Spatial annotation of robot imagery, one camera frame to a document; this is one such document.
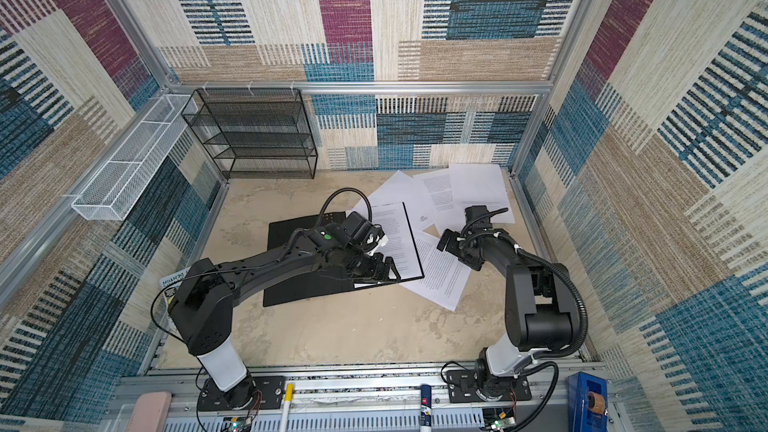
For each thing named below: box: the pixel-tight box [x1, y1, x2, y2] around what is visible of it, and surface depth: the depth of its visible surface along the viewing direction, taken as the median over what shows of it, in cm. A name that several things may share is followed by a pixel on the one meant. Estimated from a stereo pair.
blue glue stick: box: [420, 384, 432, 432], surface depth 71 cm
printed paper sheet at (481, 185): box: [449, 163, 516, 224], surface depth 118 cm
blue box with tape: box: [567, 371, 609, 432], surface depth 69 cm
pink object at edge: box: [127, 391, 172, 432], surface depth 71 cm
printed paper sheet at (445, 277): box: [401, 230, 473, 312], surface depth 94 cm
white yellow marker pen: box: [279, 383, 294, 432], surface depth 73 cm
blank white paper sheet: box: [353, 170, 433, 231], surface depth 115 cm
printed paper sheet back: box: [413, 168, 466, 235], surface depth 114 cm
